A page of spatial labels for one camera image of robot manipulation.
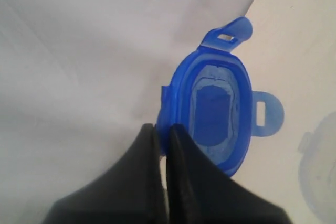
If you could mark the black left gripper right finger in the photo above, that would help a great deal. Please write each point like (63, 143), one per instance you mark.
(199, 192)

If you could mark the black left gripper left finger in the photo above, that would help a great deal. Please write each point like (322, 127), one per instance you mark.
(130, 191)

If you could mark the blue plastic lid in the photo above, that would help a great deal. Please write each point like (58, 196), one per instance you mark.
(210, 94)

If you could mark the clear plastic tall container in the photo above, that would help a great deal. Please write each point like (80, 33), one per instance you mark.
(317, 169)

